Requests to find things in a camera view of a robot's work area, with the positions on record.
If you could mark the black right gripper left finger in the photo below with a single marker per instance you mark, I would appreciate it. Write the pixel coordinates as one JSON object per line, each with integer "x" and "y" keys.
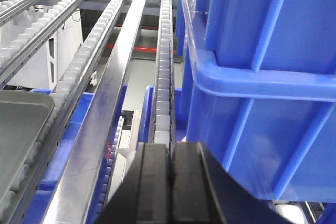
{"x": 143, "y": 196}

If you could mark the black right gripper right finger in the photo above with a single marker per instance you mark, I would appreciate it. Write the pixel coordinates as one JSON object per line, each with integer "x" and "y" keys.
{"x": 202, "y": 192}

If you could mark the silver metal tray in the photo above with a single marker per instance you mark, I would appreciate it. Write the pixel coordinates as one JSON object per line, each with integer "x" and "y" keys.
{"x": 23, "y": 115}

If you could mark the grey roller track beside tray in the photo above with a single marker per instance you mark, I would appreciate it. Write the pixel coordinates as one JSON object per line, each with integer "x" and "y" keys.
{"x": 66, "y": 95}

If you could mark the blue plastic crate lower right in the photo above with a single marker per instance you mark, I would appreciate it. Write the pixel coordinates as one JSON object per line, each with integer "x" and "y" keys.
{"x": 272, "y": 130}

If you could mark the blue crate below rack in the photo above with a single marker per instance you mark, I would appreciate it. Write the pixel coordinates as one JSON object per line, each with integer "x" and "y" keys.
{"x": 51, "y": 176}

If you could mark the blue plastic crate stacked upper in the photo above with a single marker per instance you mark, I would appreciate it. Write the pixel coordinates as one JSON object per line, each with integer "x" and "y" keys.
{"x": 287, "y": 35}

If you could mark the steel divider rail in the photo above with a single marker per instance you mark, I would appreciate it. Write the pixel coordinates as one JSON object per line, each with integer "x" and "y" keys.
{"x": 76, "y": 187}

